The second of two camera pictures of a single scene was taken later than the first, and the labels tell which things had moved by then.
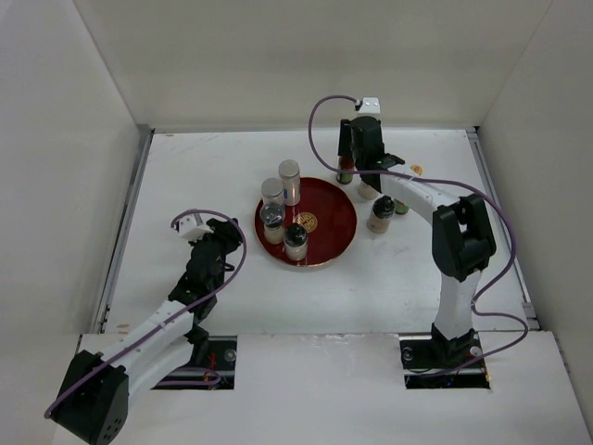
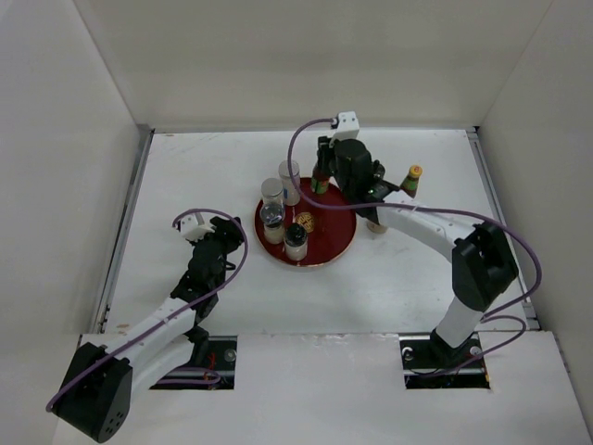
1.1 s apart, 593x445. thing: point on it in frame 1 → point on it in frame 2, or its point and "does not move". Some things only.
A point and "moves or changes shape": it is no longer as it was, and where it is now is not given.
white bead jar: (289, 172) does not move
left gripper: (225, 233) does not move
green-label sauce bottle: (346, 162) moves or changes shape
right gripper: (346, 136) → (326, 148)
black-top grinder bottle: (272, 217) does not move
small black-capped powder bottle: (296, 241) does not move
